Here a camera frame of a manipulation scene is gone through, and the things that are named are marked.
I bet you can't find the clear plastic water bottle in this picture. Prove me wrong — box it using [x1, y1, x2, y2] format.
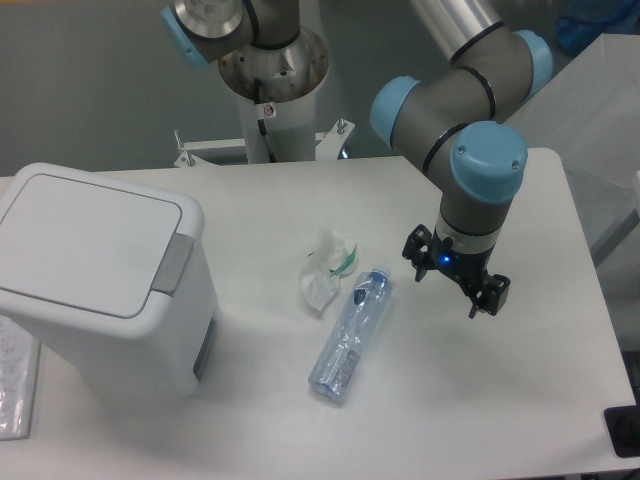
[308, 265, 393, 403]

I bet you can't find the crumpled white tissue wrapper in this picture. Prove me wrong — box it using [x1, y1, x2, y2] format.
[298, 229, 358, 312]

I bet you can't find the paper sheet in sleeve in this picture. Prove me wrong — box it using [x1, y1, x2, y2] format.
[1, 316, 41, 441]

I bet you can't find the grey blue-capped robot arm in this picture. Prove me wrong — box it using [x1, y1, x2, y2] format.
[161, 1, 553, 315]

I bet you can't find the black device at table edge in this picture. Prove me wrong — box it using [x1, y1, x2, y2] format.
[604, 405, 639, 458]

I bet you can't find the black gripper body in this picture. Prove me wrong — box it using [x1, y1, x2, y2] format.
[427, 229, 495, 295]

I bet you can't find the white push-lid trash can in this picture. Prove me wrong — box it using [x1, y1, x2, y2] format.
[1, 163, 219, 396]

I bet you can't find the white side cabinet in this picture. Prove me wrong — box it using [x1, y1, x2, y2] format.
[492, 33, 640, 351]

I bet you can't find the blue bag in corner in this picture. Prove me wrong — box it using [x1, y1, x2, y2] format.
[555, 0, 639, 57]

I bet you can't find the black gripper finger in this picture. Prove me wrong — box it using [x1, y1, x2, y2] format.
[469, 272, 511, 319]
[402, 224, 432, 282]

